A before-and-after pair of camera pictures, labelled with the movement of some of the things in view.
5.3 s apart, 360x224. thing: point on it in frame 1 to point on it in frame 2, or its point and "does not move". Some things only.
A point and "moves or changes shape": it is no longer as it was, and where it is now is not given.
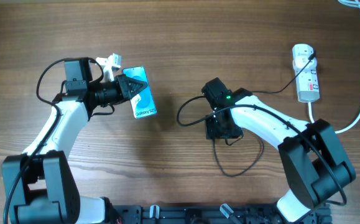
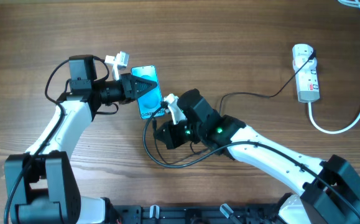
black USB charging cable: [240, 173] to [220, 109]
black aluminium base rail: [211, 214] does not move
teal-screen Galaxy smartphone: [142, 103] moves or changes shape
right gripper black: [211, 131] to [171, 139]
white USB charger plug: [300, 60] does not move
